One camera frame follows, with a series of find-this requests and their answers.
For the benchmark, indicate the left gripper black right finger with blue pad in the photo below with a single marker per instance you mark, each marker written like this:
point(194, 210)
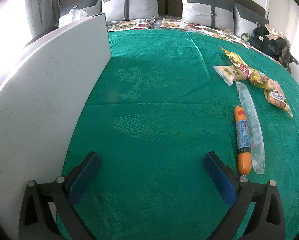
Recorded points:
point(267, 218)

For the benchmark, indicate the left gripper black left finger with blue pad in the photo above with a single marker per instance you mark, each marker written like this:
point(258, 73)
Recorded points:
point(36, 219)

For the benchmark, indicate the orange sausage stick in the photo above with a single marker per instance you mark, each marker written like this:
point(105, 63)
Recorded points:
point(243, 142)

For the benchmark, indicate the clear long snack tube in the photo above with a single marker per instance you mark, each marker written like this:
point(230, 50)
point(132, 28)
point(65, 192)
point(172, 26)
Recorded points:
point(256, 137)

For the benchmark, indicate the small yellow snack packet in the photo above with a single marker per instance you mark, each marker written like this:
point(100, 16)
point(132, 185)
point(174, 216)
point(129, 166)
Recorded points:
point(253, 75)

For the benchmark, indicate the white green rice cracker pack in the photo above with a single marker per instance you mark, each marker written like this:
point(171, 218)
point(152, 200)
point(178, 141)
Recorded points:
point(229, 74)

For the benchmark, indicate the peanut snack bag yellow edge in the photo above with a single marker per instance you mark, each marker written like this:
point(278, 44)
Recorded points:
point(274, 94)

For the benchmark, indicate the white foam box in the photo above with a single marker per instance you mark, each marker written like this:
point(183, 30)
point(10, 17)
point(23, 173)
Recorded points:
point(40, 104)

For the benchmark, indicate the green velvet cloth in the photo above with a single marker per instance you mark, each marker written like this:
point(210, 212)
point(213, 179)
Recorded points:
point(156, 110)

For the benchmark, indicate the grey pillow far right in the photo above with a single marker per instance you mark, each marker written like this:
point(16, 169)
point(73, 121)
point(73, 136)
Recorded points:
point(245, 20)

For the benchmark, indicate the grey pillow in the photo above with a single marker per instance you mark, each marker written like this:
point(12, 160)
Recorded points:
point(217, 14)
point(125, 10)
point(93, 7)
point(245, 20)

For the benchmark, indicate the white plastic bag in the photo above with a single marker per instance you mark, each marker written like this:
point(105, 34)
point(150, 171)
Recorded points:
point(77, 14)

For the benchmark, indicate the grey pillow centre right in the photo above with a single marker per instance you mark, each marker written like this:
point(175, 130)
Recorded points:
point(217, 14)

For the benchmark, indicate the grey curtain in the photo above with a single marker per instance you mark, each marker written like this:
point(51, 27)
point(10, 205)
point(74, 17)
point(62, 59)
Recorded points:
point(42, 15)

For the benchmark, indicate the grey pillow far left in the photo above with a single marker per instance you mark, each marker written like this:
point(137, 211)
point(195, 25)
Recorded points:
point(93, 7)

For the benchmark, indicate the floral bed sheet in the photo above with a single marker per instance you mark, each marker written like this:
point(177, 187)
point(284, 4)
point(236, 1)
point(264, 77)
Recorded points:
point(172, 23)

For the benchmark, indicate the grey pillow centre left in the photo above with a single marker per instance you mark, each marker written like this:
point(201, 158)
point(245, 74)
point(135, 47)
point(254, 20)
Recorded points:
point(125, 10)

